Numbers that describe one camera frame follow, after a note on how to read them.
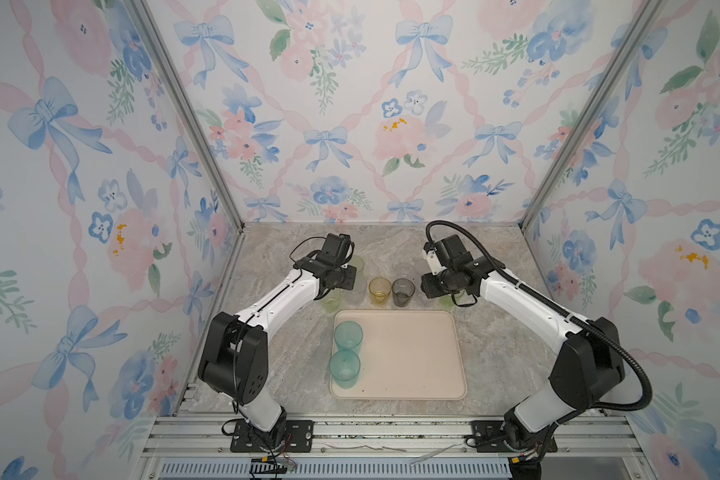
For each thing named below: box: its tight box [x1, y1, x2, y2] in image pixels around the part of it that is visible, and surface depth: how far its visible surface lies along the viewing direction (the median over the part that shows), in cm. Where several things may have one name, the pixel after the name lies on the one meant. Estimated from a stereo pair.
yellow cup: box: [369, 276, 392, 305], surface depth 98 cm
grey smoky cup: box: [392, 278, 416, 308], surface depth 99 cm
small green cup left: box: [321, 290, 343, 314], surface depth 98 cm
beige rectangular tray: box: [330, 309, 467, 401], surface depth 87 cm
